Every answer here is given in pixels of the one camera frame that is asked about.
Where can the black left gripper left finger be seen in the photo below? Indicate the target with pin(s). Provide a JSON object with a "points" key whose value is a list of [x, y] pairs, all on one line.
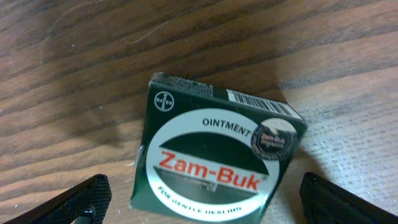
{"points": [[86, 202]]}

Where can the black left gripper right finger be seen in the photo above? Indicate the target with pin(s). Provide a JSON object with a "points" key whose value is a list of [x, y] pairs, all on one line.
{"points": [[324, 202]]}

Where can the green Zam-Buk box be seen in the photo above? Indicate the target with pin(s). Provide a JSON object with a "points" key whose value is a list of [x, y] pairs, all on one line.
{"points": [[212, 155]]}

